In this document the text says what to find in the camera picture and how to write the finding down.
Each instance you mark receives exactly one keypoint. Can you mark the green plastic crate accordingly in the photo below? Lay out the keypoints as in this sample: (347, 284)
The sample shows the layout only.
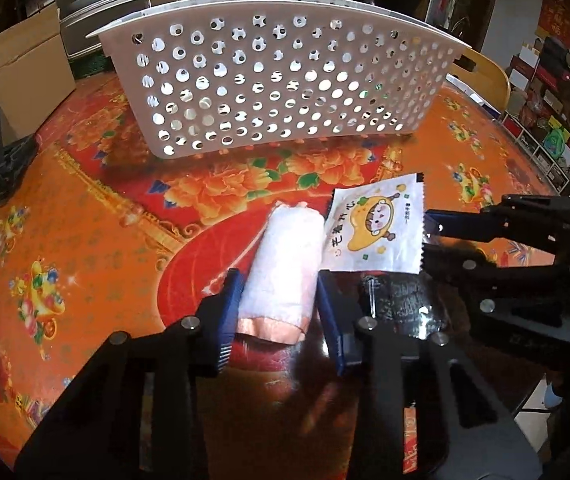
(90, 65)

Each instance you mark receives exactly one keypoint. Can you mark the white cartoon print packet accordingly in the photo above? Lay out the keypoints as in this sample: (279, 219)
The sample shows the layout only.
(377, 225)

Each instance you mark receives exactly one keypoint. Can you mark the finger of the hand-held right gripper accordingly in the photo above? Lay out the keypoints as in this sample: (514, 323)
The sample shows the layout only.
(437, 222)
(457, 267)

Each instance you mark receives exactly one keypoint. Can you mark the white perforated plastic basket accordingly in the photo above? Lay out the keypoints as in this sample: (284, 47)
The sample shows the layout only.
(285, 72)

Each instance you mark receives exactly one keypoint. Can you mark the black metal bracket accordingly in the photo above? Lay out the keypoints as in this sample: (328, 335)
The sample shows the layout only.
(0, 157)

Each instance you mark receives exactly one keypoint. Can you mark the wooden chair back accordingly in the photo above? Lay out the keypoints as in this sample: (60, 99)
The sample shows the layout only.
(487, 77)

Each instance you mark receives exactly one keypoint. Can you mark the pink towel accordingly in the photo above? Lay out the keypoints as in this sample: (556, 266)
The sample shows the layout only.
(285, 270)

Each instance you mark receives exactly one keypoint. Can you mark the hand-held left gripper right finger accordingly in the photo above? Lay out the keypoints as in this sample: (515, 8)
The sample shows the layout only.
(331, 322)

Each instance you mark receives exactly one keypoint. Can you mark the red wall poster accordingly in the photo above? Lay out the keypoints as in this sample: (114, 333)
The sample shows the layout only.
(559, 12)

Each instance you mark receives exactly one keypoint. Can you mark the brown cardboard box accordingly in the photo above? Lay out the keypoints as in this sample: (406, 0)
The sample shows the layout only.
(22, 67)

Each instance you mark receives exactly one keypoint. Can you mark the red floral tablecloth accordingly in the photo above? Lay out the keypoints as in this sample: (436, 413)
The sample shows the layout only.
(115, 240)

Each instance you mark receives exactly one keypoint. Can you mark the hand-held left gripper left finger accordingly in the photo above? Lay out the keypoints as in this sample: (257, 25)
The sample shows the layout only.
(230, 310)

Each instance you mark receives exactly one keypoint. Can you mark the shelf of assorted boxes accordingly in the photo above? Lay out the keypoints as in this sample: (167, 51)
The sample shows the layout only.
(545, 105)

